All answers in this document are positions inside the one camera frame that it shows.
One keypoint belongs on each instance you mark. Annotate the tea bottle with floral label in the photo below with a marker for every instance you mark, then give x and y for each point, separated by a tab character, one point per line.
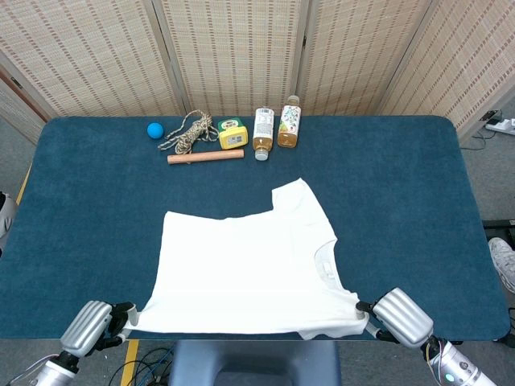
289	128

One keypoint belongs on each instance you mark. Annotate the grey white shoe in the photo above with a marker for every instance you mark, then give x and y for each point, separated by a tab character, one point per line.
7	213

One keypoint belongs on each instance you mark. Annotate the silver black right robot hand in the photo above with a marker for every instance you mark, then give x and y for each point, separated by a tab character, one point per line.
402	317

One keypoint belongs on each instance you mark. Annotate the blue carpet table cover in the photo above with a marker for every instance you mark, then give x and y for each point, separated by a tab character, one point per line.
100	201

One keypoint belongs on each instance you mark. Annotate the white power strip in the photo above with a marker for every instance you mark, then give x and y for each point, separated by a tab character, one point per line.
503	126

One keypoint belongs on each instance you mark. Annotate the woven bamboo screen panel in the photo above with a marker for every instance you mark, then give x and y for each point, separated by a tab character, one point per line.
88	52
16	108
233	48
466	60
362	52

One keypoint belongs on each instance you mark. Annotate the yellow plastic box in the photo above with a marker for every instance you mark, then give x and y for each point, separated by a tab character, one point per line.
233	136

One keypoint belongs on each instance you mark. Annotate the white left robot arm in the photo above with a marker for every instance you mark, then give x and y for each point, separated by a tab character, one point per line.
56	372

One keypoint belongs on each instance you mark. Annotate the tea bottle with white label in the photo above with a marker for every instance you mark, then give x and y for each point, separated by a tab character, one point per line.
263	136

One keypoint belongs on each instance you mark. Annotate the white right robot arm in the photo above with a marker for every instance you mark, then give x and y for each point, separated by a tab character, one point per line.
458	368

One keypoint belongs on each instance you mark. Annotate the blue ball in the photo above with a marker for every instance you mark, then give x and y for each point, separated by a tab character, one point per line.
155	130

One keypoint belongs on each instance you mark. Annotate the white T-shirt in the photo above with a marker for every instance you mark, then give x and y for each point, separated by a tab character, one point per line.
241	273

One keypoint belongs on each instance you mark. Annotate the white sneaker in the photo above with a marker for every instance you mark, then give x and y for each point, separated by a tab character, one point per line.
503	257

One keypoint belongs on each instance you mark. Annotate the wooden rolling pin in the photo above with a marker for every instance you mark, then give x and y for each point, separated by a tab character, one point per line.
205	157

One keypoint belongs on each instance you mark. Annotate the black metal floor frame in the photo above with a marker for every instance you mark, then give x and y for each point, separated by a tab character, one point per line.
499	224

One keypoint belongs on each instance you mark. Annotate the blue-grey robot torso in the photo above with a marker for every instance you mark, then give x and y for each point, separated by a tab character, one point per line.
253	362

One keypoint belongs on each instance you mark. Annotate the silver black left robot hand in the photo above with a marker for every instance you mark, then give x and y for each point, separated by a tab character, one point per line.
86	325

